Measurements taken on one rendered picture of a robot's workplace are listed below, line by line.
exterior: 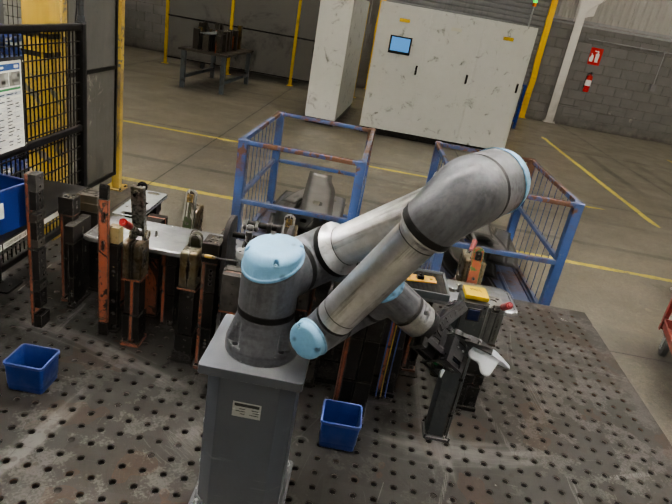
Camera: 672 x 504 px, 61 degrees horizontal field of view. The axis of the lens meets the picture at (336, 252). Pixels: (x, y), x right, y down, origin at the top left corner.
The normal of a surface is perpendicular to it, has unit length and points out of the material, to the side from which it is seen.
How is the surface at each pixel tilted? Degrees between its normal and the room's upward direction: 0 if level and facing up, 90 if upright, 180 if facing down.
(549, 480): 0
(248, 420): 90
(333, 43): 90
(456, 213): 82
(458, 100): 90
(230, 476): 91
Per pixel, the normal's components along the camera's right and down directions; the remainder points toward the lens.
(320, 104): -0.14, 0.36
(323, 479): 0.16, -0.91
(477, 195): 0.17, 0.04
